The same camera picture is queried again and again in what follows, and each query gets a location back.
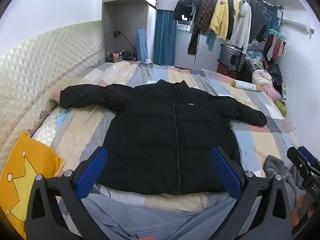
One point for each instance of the pile of mixed clothes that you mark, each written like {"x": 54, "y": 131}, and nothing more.
{"x": 258, "y": 60}

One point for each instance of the black wall plug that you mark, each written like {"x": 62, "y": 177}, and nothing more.
{"x": 116, "y": 34}

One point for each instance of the hanging brown plaid scarf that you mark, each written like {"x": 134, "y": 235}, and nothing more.
{"x": 200, "y": 17}

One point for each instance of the yellow crown print pillow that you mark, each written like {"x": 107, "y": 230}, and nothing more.
{"x": 27, "y": 175}

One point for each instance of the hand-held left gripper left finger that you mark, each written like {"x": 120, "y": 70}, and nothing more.
{"x": 93, "y": 170}

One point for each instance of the green plush toy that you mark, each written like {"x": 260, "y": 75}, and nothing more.
{"x": 282, "y": 107}

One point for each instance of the pink plush cloth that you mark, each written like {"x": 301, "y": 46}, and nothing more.
{"x": 272, "y": 92}

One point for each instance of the hanging white hoodie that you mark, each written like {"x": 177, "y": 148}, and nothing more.
{"x": 242, "y": 25}

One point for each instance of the blue curtain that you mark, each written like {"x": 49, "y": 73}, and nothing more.
{"x": 163, "y": 37}

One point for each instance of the light blue denim jeans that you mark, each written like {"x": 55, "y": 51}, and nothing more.
{"x": 155, "y": 220}

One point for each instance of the grey hard suitcase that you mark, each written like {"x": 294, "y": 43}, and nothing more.
{"x": 231, "y": 56}

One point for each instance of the blue covered chair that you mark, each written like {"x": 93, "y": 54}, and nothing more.
{"x": 141, "y": 43}

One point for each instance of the white wardrobe cabinet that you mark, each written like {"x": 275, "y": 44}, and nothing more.
{"x": 130, "y": 2}

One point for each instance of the pastel patchwork bed quilt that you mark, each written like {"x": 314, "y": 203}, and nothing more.
{"x": 257, "y": 140}

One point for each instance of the white air conditioner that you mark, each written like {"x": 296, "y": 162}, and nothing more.
{"x": 297, "y": 23}

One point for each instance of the person's right hand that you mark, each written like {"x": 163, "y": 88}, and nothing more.
{"x": 303, "y": 211}

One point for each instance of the hanging black short jacket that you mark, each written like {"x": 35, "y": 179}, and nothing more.
{"x": 183, "y": 6}

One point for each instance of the cream quilted headboard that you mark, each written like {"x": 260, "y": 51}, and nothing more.
{"x": 42, "y": 62}

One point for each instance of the cream plush cushion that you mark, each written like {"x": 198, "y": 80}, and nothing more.
{"x": 261, "y": 78}

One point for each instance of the green sock drying hanger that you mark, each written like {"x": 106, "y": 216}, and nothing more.
{"x": 275, "y": 43}

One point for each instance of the grey fluffy cloth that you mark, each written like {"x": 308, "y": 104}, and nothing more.
{"x": 282, "y": 175}

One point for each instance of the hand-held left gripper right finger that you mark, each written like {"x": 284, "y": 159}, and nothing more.
{"x": 225, "y": 168}

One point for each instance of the black puffer jacket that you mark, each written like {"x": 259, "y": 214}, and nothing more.
{"x": 155, "y": 135}

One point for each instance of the bottles on nightstand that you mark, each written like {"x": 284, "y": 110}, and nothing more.
{"x": 120, "y": 55}

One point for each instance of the hanging dark grey coat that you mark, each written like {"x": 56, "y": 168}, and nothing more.
{"x": 257, "y": 20}

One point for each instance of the hanging yellow fleece jacket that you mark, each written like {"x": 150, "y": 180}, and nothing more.
{"x": 221, "y": 15}

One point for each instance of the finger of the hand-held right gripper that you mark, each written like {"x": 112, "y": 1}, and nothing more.
{"x": 297, "y": 160}
{"x": 308, "y": 155}

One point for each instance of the hanging teal cloth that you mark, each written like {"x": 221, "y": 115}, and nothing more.
{"x": 211, "y": 41}

